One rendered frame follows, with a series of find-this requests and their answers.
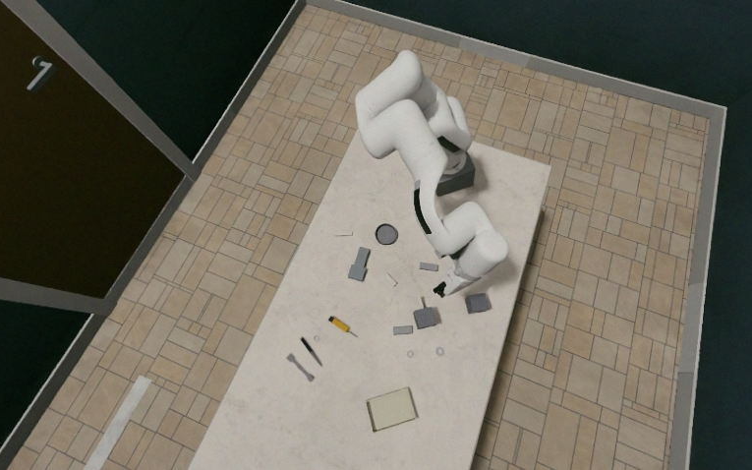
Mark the grey combination wrench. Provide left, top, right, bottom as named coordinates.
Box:
left=286, top=353, right=314, bottom=382

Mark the yellow screwdriver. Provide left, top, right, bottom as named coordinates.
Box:
left=328, top=316, right=357, bottom=337

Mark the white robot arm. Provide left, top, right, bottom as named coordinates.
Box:
left=355, top=50, right=509, bottom=281

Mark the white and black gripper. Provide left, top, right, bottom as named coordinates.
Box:
left=433, top=265, right=476, bottom=298

